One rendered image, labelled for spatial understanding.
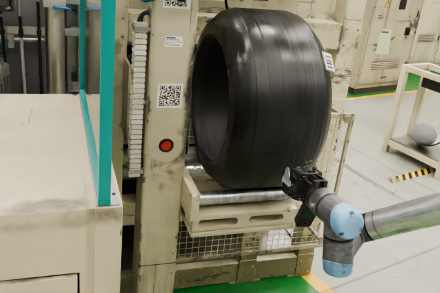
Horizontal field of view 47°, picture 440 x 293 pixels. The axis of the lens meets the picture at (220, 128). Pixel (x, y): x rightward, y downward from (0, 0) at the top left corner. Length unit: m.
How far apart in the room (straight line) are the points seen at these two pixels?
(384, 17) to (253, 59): 4.93
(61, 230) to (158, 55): 0.73
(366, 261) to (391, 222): 1.78
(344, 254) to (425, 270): 1.95
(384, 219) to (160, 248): 0.75
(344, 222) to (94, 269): 0.60
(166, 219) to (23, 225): 0.90
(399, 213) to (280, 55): 0.52
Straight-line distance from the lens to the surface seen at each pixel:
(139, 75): 1.45
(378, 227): 1.35
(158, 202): 1.62
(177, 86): 1.47
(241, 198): 1.60
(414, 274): 3.14
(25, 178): 0.90
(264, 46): 1.40
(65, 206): 0.81
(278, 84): 1.37
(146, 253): 1.72
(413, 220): 1.32
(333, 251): 1.27
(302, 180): 1.39
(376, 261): 3.13
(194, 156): 1.81
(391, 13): 6.32
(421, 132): 4.55
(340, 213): 1.21
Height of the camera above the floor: 1.69
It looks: 22 degrees down
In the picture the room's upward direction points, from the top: 6 degrees clockwise
